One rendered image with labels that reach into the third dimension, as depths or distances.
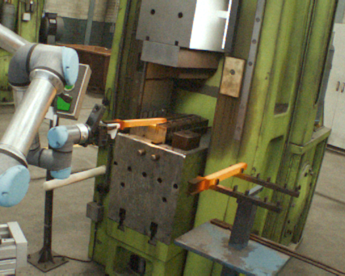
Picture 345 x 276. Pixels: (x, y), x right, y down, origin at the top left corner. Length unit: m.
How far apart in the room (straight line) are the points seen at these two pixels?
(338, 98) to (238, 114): 5.28
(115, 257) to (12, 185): 1.26
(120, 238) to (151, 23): 1.07
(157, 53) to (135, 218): 0.79
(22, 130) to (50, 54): 0.26
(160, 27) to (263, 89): 0.54
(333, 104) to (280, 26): 5.35
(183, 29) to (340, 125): 5.47
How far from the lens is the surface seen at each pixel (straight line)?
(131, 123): 1.79
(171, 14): 1.91
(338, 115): 7.11
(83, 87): 2.13
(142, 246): 2.09
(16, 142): 1.15
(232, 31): 1.88
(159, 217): 1.97
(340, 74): 7.11
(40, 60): 1.29
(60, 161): 1.51
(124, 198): 2.06
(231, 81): 1.89
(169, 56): 1.90
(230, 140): 1.93
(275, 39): 1.85
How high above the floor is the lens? 1.42
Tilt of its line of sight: 14 degrees down
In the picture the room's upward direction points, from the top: 9 degrees clockwise
